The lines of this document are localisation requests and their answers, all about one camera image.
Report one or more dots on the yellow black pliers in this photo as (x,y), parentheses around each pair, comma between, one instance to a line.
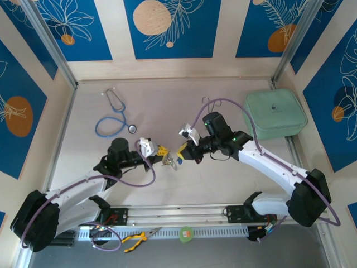
(136,238)

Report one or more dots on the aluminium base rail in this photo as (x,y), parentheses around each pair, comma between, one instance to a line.
(173,216)

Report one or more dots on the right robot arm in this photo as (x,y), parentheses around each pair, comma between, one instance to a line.
(267,164)

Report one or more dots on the black ribbed block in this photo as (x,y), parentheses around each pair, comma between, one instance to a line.
(65,239)

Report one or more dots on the mint green zip pouch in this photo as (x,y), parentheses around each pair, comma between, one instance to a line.
(274,114)

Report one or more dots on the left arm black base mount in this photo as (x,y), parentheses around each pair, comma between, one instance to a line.
(120,215)

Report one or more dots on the metal keyring holder plate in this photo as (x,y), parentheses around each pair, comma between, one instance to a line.
(170,163)

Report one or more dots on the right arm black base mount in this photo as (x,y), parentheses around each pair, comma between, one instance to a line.
(234,213)

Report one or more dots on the blue stethoscope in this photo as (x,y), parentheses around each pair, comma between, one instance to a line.
(132,128)

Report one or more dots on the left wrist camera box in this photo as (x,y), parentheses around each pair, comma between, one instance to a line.
(146,146)

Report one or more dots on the aluminium frame post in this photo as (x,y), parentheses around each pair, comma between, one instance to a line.
(293,42)
(53,47)

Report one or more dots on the green tape roll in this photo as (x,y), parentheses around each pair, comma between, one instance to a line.
(186,234)

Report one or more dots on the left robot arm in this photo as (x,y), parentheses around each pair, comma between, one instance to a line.
(78,187)

